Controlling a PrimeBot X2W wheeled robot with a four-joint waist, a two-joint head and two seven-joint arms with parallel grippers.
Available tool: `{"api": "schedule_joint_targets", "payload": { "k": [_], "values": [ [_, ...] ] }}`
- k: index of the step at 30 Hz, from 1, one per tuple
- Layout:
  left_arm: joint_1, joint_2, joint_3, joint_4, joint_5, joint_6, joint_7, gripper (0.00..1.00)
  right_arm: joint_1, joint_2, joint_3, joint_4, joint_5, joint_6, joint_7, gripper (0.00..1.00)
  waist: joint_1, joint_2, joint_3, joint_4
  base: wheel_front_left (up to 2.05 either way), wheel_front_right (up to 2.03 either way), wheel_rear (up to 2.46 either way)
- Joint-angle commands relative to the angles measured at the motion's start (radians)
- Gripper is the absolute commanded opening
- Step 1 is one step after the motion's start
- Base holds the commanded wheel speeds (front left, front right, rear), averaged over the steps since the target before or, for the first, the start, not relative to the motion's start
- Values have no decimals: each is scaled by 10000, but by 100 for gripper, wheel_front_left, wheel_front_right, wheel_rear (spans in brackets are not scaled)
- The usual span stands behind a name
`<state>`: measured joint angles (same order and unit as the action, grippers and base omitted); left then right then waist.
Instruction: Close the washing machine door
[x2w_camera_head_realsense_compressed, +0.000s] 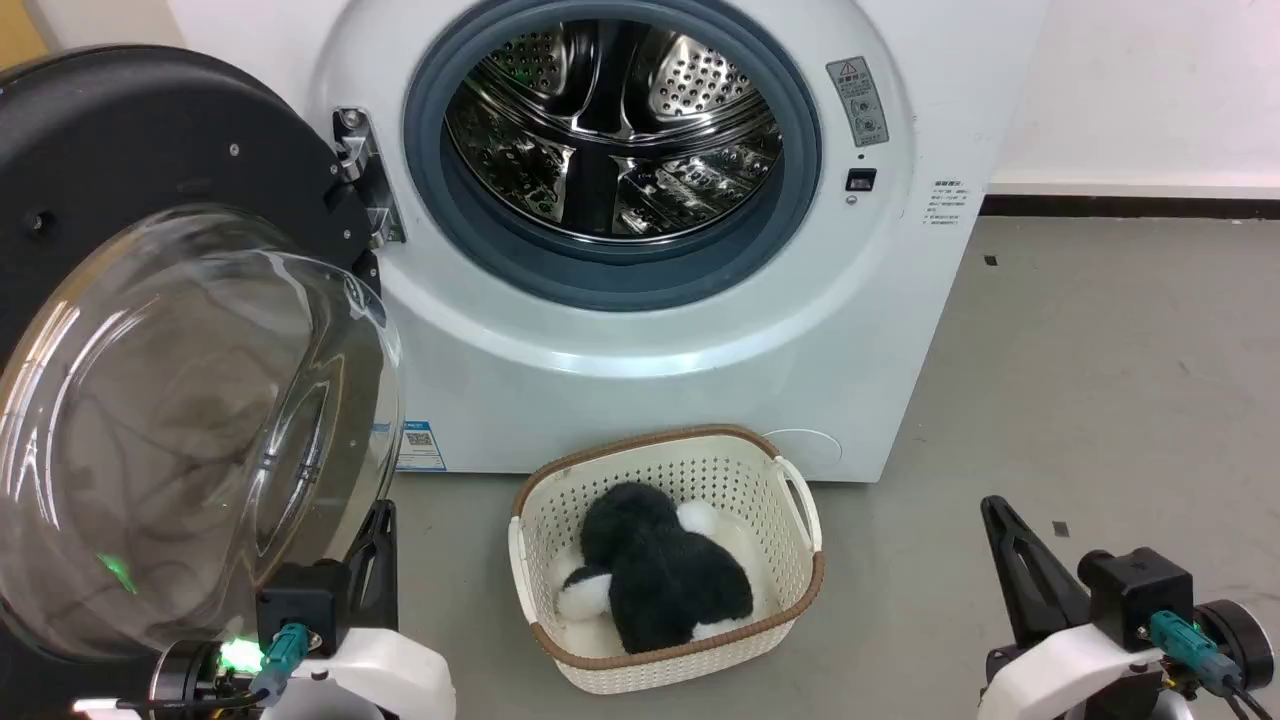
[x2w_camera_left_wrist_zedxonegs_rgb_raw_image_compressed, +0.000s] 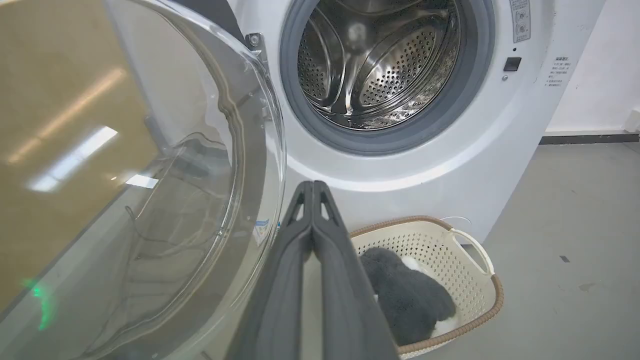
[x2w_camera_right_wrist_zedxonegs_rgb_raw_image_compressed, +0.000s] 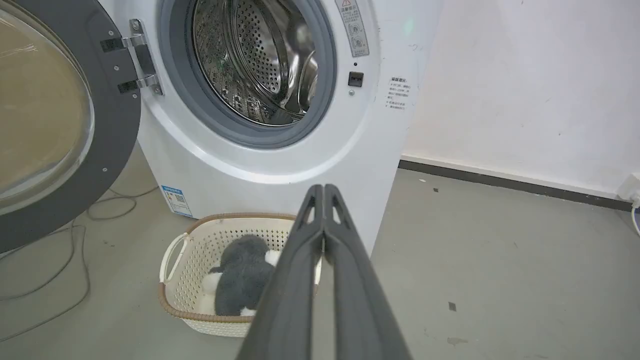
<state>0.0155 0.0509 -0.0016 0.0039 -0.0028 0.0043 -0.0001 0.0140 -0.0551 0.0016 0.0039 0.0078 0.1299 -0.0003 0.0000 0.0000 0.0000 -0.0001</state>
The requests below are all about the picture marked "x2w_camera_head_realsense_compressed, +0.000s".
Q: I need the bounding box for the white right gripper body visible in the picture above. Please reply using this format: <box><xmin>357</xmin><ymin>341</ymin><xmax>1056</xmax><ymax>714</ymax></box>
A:
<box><xmin>978</xmin><ymin>618</ymin><xmax>1166</xmax><ymax>720</ymax></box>

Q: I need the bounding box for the teal cable connector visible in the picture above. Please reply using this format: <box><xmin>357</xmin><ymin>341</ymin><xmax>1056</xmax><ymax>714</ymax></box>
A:
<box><xmin>248</xmin><ymin>622</ymin><xmax>313</xmax><ymax>709</ymax></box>
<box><xmin>1148</xmin><ymin>610</ymin><xmax>1243</xmax><ymax>697</ymax></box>

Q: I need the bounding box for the washer door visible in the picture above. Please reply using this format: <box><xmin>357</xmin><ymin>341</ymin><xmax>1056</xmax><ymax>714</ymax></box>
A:
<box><xmin>0</xmin><ymin>44</ymin><xmax>405</xmax><ymax>663</ymax></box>

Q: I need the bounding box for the small printed text sticker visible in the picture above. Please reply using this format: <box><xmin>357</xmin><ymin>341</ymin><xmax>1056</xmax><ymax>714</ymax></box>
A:
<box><xmin>926</xmin><ymin>180</ymin><xmax>967</xmax><ymax>229</ymax></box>

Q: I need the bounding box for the metal door hinge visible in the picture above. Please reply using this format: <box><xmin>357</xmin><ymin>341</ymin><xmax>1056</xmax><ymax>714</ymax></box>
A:
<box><xmin>333</xmin><ymin>107</ymin><xmax>407</xmax><ymax>247</ymax></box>

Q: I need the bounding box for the teal left cable connector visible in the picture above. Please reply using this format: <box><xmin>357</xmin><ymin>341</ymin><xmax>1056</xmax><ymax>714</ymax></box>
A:
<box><xmin>248</xmin><ymin>622</ymin><xmax>313</xmax><ymax>709</ymax></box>

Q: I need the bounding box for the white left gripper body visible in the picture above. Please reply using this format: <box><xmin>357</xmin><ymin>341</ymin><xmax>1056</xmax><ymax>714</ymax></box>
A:
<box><xmin>262</xmin><ymin>626</ymin><xmax>457</xmax><ymax>720</ymax></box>

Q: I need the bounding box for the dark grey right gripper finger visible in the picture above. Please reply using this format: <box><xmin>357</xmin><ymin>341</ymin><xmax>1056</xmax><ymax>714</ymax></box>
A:
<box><xmin>980</xmin><ymin>494</ymin><xmax>1093</xmax><ymax>649</ymax></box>

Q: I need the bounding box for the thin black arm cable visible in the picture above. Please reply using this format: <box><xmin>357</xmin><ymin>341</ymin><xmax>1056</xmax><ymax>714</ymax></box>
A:
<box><xmin>72</xmin><ymin>686</ymin><xmax>273</xmax><ymax>717</ymax></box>
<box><xmin>1215</xmin><ymin>676</ymin><xmax>1280</xmax><ymax>720</ymax></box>

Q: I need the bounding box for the grey warning sticker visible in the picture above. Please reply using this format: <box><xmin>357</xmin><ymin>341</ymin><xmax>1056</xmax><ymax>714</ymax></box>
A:
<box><xmin>826</xmin><ymin>56</ymin><xmax>890</xmax><ymax>149</ymax></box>

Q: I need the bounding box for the teal right cable connector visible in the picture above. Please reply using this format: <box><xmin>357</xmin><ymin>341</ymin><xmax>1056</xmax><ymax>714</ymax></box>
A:
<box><xmin>1148</xmin><ymin>610</ymin><xmax>1243</xmax><ymax>697</ymax></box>

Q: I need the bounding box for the dark wall baseboard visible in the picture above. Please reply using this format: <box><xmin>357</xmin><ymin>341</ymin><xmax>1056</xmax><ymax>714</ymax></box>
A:
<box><xmin>978</xmin><ymin>194</ymin><xmax>1280</xmax><ymax>221</ymax></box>

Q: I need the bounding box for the white front-load washing machine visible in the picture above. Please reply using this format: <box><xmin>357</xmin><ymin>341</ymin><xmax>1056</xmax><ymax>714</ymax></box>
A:
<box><xmin>166</xmin><ymin>0</ymin><xmax>1053</xmax><ymax>485</ymax></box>

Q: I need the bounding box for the cream perforated laundry basket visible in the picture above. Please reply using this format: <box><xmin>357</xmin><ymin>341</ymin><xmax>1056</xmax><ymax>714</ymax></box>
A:
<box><xmin>508</xmin><ymin>425</ymin><xmax>826</xmax><ymax>696</ymax></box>

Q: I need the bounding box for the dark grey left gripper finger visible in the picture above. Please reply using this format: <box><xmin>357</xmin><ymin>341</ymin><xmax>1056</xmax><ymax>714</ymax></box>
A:
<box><xmin>343</xmin><ymin>499</ymin><xmax>400</xmax><ymax>633</ymax></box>

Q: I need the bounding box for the black and white plush toy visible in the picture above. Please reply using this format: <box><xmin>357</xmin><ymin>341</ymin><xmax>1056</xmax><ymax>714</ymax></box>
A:
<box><xmin>556</xmin><ymin>482</ymin><xmax>756</xmax><ymax>656</ymax></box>

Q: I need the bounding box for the stainless steel washer drum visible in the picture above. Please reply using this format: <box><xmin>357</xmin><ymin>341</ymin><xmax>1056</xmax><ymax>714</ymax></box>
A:
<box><xmin>444</xmin><ymin>18</ymin><xmax>785</xmax><ymax>243</ymax></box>

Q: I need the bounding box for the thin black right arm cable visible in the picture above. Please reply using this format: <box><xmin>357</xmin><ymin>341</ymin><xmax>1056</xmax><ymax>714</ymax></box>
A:
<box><xmin>1215</xmin><ymin>676</ymin><xmax>1280</xmax><ymax>720</ymax></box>

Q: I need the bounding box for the blue white QR label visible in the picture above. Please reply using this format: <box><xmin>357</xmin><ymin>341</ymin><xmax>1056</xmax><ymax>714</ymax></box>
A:
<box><xmin>396</xmin><ymin>420</ymin><xmax>448</xmax><ymax>473</ymax></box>

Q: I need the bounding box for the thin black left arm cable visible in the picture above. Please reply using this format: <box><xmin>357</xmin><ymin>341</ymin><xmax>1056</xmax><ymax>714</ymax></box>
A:
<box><xmin>72</xmin><ymin>686</ymin><xmax>273</xmax><ymax>717</ymax></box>

